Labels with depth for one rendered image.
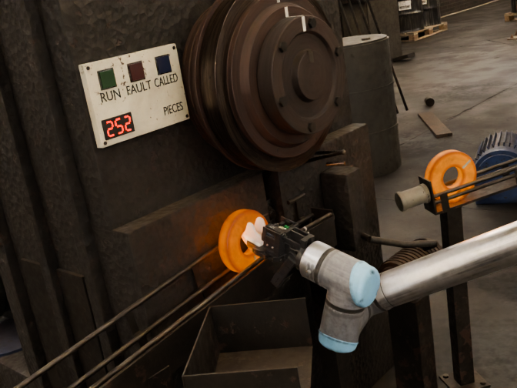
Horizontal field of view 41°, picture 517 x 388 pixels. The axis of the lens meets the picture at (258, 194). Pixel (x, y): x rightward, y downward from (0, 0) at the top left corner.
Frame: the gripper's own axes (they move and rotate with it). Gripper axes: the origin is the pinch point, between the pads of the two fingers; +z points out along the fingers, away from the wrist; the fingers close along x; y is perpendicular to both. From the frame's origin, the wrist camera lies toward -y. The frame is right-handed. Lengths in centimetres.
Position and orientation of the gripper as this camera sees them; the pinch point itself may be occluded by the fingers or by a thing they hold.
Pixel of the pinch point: (244, 233)
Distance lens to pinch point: 170.4
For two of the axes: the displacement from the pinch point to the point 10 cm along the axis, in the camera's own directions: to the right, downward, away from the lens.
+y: 0.4, -8.8, -4.7
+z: -7.5, -3.4, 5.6
